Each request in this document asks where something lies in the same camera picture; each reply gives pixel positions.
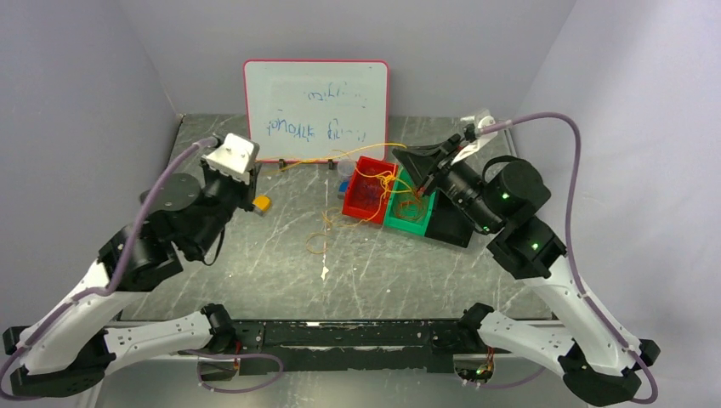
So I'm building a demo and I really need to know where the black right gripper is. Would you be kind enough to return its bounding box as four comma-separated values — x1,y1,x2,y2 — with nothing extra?
393,133,502,233

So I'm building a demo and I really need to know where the black plastic bin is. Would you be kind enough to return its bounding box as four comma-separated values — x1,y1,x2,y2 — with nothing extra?
424,191,474,248

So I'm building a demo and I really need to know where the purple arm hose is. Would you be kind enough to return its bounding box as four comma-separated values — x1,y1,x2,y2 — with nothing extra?
0,134,285,402
462,112,659,405

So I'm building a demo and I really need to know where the orange cable bundle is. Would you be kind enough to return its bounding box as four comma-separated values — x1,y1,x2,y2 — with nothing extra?
256,143,421,256

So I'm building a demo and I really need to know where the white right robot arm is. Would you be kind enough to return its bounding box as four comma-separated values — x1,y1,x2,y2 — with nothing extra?
392,135,660,407

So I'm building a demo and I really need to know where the red plastic bin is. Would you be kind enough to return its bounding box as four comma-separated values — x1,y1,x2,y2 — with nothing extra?
341,156,398,224

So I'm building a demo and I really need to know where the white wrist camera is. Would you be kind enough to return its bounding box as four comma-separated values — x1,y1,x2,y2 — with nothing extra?
451,109,498,165
202,133,260,184

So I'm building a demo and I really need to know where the dark purple cable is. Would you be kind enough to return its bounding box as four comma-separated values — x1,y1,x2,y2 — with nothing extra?
355,174,389,218

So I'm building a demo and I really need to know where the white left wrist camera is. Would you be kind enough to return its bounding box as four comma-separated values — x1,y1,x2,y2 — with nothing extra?
202,133,260,184

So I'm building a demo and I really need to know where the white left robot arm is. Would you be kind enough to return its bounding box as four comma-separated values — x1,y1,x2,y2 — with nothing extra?
1,167,258,400

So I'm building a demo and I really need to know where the pink framed whiteboard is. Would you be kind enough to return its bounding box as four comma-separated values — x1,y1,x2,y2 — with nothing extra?
242,59,390,162

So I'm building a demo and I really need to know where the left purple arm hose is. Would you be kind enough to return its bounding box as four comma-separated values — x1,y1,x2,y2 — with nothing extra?
0,134,285,402

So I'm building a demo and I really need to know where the green plastic bin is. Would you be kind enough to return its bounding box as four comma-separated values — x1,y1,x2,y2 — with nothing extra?
383,167,436,236

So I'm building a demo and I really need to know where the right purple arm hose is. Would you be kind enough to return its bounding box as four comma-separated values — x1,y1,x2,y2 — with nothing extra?
462,112,659,405

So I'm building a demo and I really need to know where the yellow grey block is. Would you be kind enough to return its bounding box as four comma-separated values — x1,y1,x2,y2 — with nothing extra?
252,195,272,217

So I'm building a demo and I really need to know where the clear plastic cup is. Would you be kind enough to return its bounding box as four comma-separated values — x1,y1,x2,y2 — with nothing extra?
336,159,357,181

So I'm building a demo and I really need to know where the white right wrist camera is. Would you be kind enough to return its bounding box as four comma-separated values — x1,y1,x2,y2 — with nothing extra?
451,109,498,165

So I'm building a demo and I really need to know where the blue grey block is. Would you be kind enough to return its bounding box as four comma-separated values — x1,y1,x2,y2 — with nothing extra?
338,179,349,200

